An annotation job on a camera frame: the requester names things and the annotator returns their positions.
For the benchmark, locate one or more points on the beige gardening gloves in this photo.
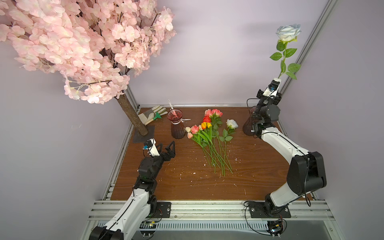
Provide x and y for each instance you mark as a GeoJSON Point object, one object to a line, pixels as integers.
{"type": "Point", "coordinates": [147, 116]}

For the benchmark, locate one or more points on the pink cherry blossom tree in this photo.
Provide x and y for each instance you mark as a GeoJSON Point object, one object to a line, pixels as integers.
{"type": "Point", "coordinates": [95, 45]}

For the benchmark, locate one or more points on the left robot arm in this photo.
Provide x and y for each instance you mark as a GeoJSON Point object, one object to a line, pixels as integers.
{"type": "Point", "coordinates": [142, 205]}

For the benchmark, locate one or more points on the dark pink glass vase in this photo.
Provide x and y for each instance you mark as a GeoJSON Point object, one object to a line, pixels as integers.
{"type": "Point", "coordinates": [249, 126]}

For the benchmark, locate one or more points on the dark pink vase with ribbon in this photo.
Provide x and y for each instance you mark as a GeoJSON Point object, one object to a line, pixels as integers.
{"type": "Point", "coordinates": [177, 125]}

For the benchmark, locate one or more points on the right circuit board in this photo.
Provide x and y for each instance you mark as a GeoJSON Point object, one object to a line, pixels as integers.
{"type": "Point", "coordinates": [275, 228]}

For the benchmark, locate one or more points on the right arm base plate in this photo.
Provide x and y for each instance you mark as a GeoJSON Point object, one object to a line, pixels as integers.
{"type": "Point", "coordinates": [267, 210]}

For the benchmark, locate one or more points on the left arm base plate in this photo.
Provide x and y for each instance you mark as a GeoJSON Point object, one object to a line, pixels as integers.
{"type": "Point", "coordinates": [162, 210]}

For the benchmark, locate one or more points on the pink tulip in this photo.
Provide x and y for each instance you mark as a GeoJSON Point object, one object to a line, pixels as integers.
{"type": "Point", "coordinates": [212, 160]}

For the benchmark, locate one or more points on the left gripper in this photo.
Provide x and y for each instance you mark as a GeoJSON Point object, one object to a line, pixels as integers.
{"type": "Point", "coordinates": [168, 155]}

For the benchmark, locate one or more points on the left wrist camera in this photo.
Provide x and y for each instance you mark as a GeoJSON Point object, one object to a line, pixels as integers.
{"type": "Point", "coordinates": [150, 148]}

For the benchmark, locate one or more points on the cream tulip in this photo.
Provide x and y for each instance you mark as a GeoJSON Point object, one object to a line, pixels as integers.
{"type": "Point", "coordinates": [199, 140]}
{"type": "Point", "coordinates": [188, 129]}

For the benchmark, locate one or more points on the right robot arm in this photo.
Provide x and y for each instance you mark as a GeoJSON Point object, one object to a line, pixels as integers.
{"type": "Point", "coordinates": [306, 172]}

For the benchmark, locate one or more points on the left circuit board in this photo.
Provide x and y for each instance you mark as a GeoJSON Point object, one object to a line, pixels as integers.
{"type": "Point", "coordinates": [148, 229]}

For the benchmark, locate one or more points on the circuit board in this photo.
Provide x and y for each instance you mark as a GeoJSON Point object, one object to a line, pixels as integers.
{"type": "Point", "coordinates": [148, 229]}
{"type": "Point", "coordinates": [275, 228]}

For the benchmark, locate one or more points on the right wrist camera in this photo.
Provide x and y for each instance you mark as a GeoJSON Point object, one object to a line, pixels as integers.
{"type": "Point", "coordinates": [272, 89]}

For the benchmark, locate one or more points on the small green garden tool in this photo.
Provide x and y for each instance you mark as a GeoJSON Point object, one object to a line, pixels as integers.
{"type": "Point", "coordinates": [157, 116]}

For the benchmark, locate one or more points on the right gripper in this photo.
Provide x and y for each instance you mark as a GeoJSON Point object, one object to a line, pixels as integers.
{"type": "Point", "coordinates": [272, 98]}

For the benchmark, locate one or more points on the red tulip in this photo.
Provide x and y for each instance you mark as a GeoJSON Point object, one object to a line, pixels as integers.
{"type": "Point", "coordinates": [206, 119]}

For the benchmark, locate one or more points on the aluminium front rail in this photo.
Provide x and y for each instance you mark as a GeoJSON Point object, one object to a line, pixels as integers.
{"type": "Point", "coordinates": [217, 210]}

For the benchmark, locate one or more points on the orange yellow tulip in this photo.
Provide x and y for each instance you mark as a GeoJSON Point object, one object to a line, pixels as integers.
{"type": "Point", "coordinates": [214, 146]}

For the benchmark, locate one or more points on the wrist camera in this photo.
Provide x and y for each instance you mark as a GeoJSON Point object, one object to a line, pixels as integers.
{"type": "Point", "coordinates": [272, 89]}
{"type": "Point", "coordinates": [150, 148]}

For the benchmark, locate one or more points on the white rose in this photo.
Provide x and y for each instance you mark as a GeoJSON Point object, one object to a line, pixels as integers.
{"type": "Point", "coordinates": [231, 124]}
{"type": "Point", "coordinates": [287, 34]}

